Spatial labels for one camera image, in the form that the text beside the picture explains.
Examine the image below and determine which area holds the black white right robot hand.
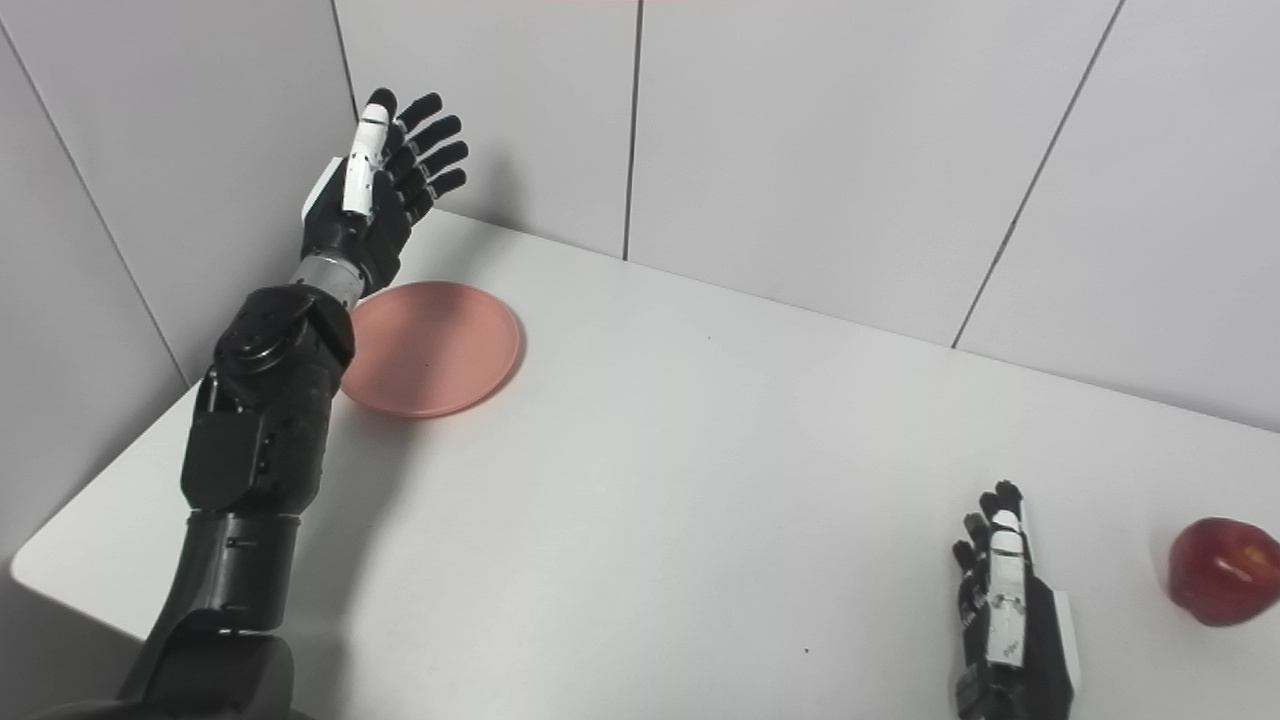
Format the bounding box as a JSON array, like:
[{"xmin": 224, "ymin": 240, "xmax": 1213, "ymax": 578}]
[{"xmin": 950, "ymin": 480, "xmax": 1083, "ymax": 720}]

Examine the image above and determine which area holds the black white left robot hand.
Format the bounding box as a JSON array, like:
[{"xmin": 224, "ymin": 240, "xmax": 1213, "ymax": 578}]
[{"xmin": 301, "ymin": 88, "xmax": 469, "ymax": 297}]

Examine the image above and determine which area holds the pink round plate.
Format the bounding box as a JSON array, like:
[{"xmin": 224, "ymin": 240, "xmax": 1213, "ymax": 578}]
[{"xmin": 340, "ymin": 281, "xmax": 523, "ymax": 419}]

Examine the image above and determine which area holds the red apple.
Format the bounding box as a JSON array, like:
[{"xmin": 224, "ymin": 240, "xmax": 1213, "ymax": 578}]
[{"xmin": 1167, "ymin": 517, "xmax": 1280, "ymax": 628}]

